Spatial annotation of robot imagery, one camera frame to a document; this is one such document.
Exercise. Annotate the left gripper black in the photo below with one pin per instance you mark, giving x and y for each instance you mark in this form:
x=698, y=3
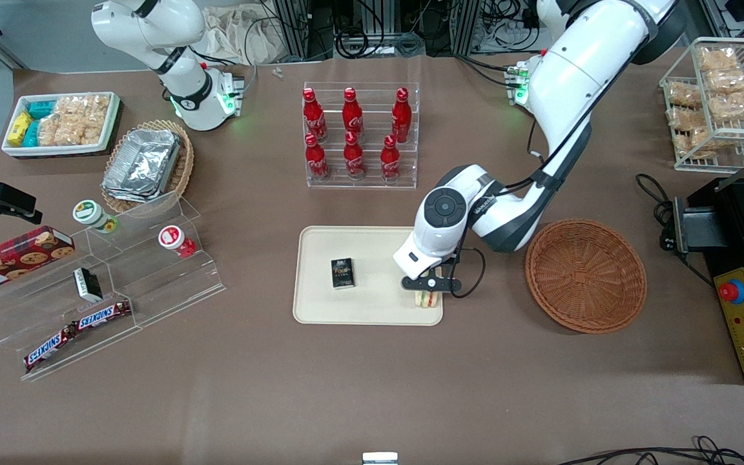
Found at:
x=448, y=267

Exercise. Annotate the triangular sandwich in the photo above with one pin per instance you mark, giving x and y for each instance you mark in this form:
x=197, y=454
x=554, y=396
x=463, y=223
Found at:
x=427, y=299

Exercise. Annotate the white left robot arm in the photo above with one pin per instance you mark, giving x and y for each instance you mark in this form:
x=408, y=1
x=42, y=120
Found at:
x=578, y=77

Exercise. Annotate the beige plastic tray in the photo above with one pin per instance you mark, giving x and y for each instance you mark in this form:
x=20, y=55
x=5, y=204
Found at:
x=372, y=271

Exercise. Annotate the round brown wicker basket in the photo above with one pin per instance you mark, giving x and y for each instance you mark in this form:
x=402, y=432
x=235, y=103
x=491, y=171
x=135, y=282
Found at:
x=585, y=278

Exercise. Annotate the oval light wicker basket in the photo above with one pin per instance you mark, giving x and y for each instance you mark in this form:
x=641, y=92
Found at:
x=183, y=161

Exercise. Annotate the red tartan cookie box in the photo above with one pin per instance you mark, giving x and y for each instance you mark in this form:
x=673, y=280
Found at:
x=17, y=258

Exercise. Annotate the yellow snack packet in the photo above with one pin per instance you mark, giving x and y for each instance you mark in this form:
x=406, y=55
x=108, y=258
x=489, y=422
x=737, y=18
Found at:
x=19, y=129

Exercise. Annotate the teal snack packet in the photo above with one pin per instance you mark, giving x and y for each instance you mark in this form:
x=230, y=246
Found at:
x=31, y=134
x=41, y=108

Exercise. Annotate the small black card box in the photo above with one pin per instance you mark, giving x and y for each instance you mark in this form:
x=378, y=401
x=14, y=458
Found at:
x=342, y=273

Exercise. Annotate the clear bag of rice crackers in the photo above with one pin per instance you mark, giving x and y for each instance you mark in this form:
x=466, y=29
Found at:
x=717, y=59
x=737, y=106
x=91, y=113
x=730, y=82
x=688, y=118
x=683, y=95
x=55, y=131
x=701, y=142

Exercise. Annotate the green lid white cup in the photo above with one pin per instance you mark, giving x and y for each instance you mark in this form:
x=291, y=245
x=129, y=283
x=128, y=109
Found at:
x=90, y=213

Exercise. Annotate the clear acrylic stepped shelf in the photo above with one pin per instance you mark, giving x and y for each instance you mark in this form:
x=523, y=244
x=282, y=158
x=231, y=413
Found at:
x=165, y=284
x=17, y=316

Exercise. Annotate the small black white box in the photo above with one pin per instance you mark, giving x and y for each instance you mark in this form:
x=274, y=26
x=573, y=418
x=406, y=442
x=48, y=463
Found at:
x=88, y=284

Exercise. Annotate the clear acrylic bottle rack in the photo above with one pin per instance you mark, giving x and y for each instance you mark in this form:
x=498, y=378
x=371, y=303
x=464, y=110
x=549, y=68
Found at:
x=372, y=174

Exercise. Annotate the red cola bottle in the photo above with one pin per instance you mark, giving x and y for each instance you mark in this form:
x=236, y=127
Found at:
x=317, y=161
x=402, y=116
x=354, y=160
x=390, y=163
x=352, y=115
x=314, y=116

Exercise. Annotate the white rectangular snack bin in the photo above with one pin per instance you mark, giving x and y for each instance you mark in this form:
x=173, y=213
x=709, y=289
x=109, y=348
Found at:
x=112, y=119

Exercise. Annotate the stack of foil trays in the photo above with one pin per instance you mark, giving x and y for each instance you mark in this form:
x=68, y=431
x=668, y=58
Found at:
x=143, y=165

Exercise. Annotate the brown snickers bar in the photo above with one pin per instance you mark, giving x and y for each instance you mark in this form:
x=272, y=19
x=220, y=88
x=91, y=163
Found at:
x=49, y=349
x=101, y=315

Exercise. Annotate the small silver white object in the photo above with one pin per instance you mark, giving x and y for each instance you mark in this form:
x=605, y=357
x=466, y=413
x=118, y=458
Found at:
x=380, y=458

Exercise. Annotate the red lid white cup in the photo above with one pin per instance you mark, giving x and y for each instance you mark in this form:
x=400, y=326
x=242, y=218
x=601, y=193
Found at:
x=172, y=237

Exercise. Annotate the white power strip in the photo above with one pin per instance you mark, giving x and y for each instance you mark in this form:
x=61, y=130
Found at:
x=507, y=37

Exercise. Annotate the white cloth bag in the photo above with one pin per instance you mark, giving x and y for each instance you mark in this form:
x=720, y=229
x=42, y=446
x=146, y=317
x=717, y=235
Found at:
x=236, y=35

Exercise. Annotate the black machine with yellow panel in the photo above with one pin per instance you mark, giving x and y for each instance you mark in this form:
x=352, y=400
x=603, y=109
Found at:
x=733, y=226

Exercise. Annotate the aluminium frame post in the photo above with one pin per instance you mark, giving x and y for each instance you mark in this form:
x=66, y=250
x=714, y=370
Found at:
x=465, y=26
x=293, y=29

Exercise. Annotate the dark grey block with bracket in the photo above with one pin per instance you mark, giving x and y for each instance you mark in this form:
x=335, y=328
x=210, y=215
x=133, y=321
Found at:
x=701, y=229

